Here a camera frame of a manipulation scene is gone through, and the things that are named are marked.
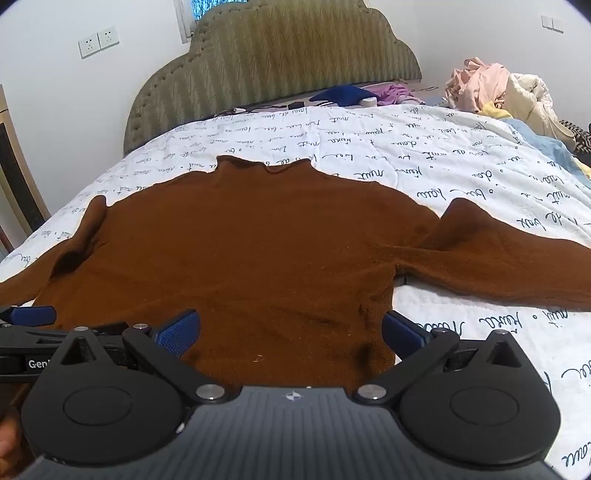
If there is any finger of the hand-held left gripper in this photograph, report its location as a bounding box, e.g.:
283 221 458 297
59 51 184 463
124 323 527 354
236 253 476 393
0 305 57 326

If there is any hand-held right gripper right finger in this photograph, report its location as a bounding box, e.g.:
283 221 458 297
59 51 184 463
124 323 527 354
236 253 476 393
353 310 540 408

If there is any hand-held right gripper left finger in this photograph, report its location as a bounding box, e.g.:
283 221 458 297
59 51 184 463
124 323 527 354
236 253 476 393
45 310 228 406

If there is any brown knit sweater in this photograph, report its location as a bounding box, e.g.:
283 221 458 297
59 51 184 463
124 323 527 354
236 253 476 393
0 155 591 398

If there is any pink clothes pile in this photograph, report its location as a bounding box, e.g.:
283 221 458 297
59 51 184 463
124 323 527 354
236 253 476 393
445 58 511 114

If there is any person's left hand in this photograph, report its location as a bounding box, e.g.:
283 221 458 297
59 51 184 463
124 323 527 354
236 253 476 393
0 385 29 474

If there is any wooden furniture panel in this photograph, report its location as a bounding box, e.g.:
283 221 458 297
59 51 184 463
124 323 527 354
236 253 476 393
0 84 51 254

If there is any white script print quilt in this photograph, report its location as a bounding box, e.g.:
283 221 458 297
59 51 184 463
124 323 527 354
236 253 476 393
0 102 591 480

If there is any purple cloth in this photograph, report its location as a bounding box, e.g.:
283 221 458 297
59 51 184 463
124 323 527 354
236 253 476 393
373 83 424 106

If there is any yellow cloth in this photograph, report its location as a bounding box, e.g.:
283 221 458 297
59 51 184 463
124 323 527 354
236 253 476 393
478 102 512 119

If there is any light blue cloth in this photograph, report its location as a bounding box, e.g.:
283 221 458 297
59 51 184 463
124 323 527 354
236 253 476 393
503 117 583 168

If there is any dark blue cloth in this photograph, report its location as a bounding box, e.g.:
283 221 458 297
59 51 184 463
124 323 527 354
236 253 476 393
310 86 379 106

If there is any cream padded garment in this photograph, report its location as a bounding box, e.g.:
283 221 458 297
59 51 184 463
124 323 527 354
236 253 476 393
480 73 578 139

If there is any black white striped cloth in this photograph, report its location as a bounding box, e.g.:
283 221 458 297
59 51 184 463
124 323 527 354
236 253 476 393
558 119 591 154

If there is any green upholstered headboard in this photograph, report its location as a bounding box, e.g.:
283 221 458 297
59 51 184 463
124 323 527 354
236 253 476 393
124 0 423 155

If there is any window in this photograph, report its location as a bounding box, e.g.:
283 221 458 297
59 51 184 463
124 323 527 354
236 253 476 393
174 0 259 44

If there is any black cable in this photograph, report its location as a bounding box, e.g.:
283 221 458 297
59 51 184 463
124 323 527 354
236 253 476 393
245 102 315 112

